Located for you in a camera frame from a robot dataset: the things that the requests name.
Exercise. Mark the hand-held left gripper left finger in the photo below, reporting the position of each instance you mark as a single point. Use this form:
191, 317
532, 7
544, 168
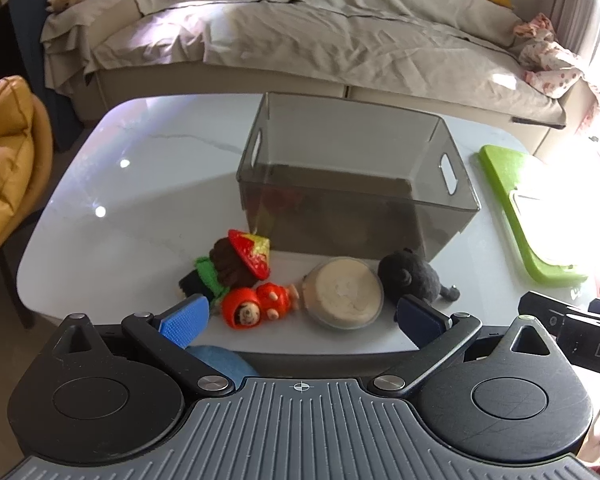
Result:
185, 321

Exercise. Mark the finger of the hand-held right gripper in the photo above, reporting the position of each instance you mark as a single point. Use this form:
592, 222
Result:
540, 307

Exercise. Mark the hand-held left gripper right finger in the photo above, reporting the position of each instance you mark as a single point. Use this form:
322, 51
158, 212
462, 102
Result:
420, 318

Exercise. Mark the black plush animal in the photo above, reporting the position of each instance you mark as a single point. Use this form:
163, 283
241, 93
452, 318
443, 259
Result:
412, 277

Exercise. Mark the small red doll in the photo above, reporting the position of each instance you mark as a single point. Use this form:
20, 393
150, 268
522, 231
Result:
252, 307

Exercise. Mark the doll with red hat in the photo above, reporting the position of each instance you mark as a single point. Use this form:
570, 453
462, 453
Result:
235, 260

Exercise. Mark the round tub of white clay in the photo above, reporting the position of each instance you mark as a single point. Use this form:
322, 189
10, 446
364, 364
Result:
342, 291

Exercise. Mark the smoky grey transparent storage box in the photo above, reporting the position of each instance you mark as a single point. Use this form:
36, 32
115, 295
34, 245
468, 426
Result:
350, 180

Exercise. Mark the white marble desktop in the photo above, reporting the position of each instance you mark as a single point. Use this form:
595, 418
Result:
145, 170

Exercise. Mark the blue fabric stool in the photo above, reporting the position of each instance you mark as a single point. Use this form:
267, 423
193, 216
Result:
220, 360

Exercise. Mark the yellow armchair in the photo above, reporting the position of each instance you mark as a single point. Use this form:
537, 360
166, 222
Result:
7, 160

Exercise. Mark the floral patterned cloth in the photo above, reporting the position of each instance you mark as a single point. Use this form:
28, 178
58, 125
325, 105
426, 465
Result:
550, 60

